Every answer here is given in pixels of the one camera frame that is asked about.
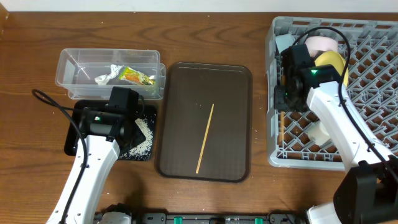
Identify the spilled rice pile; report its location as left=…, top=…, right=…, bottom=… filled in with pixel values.
left=119, top=118, right=155, bottom=161

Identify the white tissue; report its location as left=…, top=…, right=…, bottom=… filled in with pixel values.
left=95, top=64, right=123, bottom=85

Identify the yellow plate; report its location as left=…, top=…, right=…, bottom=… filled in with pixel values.
left=315, top=51, right=346, bottom=76

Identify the dark brown serving tray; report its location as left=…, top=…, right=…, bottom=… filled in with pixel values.
left=155, top=62, right=252, bottom=183

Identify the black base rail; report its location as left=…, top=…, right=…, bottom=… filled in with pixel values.
left=95, top=203, right=307, bottom=224

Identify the green snack wrapper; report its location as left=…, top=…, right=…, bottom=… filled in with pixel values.
left=119, top=67, right=155, bottom=86

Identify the black waste tray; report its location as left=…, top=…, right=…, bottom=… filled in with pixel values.
left=64, top=100, right=157, bottom=161

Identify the white bowl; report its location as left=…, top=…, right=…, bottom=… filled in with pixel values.
left=305, top=36, right=338, bottom=57

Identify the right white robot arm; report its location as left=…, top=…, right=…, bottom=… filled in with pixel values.
left=274, top=65, right=397, bottom=223

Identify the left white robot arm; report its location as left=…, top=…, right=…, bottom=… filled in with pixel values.
left=47, top=104, right=145, bottom=223

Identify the clear plastic bin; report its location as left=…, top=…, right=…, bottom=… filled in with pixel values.
left=55, top=49, right=166, bottom=100

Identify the white cup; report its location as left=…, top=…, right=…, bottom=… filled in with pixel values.
left=307, top=121, right=330, bottom=146

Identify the light blue bowl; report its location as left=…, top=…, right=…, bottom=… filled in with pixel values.
left=275, top=34, right=295, bottom=53

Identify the grey dishwasher rack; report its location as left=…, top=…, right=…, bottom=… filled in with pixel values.
left=265, top=17, right=397, bottom=170

